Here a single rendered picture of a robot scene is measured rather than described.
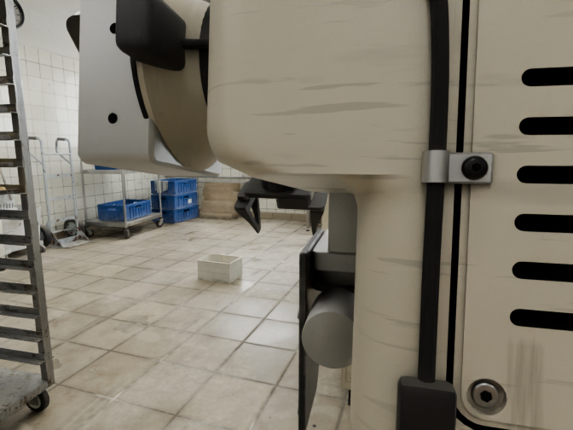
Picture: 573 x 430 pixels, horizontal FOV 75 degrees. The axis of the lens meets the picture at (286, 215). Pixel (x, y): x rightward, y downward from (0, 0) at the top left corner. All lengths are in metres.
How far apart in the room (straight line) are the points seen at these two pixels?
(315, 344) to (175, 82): 0.20
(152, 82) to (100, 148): 0.05
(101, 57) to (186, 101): 0.05
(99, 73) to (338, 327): 0.22
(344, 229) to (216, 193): 5.64
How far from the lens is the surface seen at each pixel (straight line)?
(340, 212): 0.31
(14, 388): 1.80
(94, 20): 0.26
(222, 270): 2.97
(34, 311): 1.69
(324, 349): 0.29
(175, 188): 5.49
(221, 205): 5.80
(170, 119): 0.23
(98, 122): 0.24
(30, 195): 1.59
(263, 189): 0.57
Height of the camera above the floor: 0.99
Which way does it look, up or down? 9 degrees down
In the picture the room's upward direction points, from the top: straight up
